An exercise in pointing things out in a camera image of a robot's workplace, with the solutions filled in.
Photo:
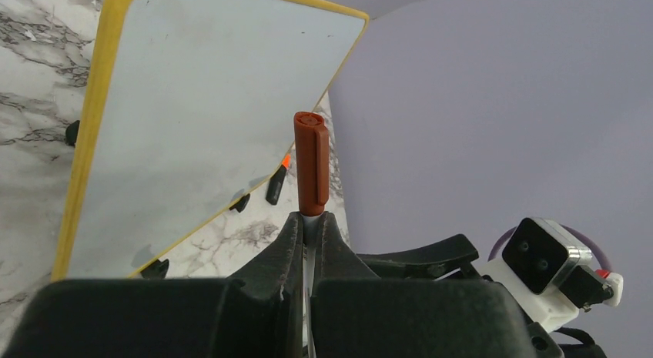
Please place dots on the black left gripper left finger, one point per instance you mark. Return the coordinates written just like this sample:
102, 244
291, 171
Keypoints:
255, 312

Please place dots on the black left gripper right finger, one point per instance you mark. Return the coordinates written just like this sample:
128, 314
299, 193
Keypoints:
424, 302

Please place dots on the brown marker cap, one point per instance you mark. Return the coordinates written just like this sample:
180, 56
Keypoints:
312, 162

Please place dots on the yellow framed whiteboard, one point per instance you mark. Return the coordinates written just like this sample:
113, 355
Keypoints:
188, 107

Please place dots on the white brown whiteboard marker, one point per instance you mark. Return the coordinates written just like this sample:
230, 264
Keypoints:
310, 224

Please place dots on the black marker orange cap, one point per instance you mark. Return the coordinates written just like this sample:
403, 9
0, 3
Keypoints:
276, 182

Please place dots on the wire whiteboard stand black feet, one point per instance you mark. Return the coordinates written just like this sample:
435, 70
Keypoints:
157, 269

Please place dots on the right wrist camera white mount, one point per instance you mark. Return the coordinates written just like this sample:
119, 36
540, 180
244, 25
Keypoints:
552, 271

